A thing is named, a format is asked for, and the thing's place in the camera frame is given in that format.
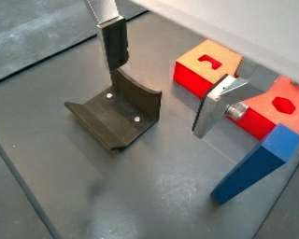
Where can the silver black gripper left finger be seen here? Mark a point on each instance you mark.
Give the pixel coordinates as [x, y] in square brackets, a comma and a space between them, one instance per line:
[112, 31]

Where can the blue rectangular block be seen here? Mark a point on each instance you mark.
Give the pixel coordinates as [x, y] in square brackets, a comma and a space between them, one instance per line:
[267, 156]

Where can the red shape sorter board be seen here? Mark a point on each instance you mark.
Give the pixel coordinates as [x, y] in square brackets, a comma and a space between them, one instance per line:
[270, 94]

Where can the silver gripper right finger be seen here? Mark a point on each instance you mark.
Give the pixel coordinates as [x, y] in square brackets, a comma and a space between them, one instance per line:
[222, 101]

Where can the black curved holder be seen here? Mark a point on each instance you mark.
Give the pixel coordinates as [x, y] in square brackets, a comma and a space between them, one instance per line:
[120, 113]

